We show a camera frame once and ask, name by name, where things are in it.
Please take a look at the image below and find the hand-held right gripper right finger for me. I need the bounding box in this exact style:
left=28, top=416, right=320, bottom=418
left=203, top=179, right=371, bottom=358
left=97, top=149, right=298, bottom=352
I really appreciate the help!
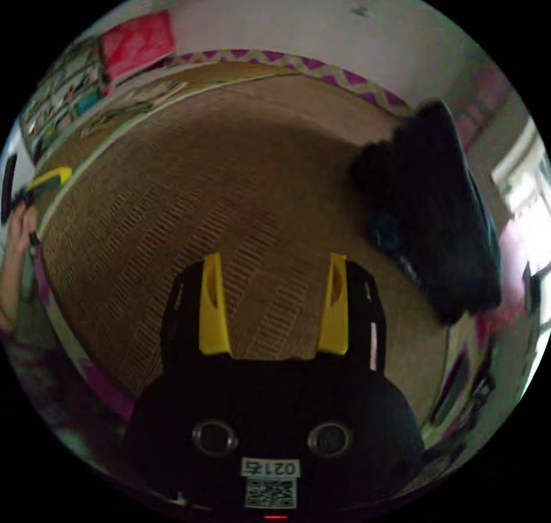
left=317, top=252, right=349, bottom=356

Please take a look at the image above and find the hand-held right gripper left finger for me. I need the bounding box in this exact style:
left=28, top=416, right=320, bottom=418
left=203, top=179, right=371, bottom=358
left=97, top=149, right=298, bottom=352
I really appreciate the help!
left=199, top=252, right=234, bottom=357

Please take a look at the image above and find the person's left forearm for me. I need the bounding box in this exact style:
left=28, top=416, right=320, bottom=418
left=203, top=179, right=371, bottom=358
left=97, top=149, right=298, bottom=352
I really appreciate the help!
left=0, top=254, right=28, bottom=333

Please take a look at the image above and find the person's left hand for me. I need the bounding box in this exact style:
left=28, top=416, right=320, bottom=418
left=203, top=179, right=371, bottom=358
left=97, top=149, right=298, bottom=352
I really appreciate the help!
left=7, top=204, right=40, bottom=267

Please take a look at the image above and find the pile of clothes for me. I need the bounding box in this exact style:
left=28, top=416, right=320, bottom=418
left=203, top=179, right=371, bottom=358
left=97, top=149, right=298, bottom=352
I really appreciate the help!
left=350, top=99, right=505, bottom=327

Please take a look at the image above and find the bed with woven mat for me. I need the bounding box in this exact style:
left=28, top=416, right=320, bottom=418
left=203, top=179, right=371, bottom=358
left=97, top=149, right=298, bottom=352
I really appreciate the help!
left=25, top=49, right=479, bottom=425

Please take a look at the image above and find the pink red cloth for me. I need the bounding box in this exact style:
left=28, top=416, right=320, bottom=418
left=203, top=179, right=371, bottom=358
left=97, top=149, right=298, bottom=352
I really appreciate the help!
left=100, top=10, right=176, bottom=84

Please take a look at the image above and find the window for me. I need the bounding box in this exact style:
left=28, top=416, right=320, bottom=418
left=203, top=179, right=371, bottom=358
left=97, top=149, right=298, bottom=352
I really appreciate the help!
left=490, top=118, right=551, bottom=216

